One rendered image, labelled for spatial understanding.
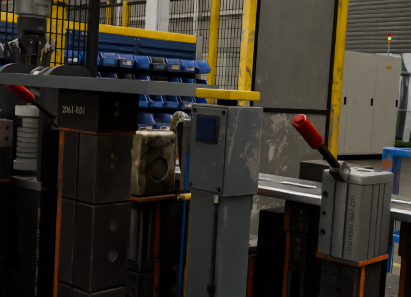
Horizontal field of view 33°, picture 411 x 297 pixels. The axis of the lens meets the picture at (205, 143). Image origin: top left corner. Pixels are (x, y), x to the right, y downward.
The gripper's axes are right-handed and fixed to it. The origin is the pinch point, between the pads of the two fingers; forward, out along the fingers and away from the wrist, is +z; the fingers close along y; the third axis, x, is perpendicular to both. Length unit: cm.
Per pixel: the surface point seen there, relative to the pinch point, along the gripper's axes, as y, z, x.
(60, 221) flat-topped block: -37, 17, -66
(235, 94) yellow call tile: -36, -4, -99
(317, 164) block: 13, 9, -80
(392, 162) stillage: 181, 23, -11
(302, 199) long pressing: -9, 12, -92
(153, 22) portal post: 333, -63, 312
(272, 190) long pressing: -9, 11, -86
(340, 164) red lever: -22, 4, -106
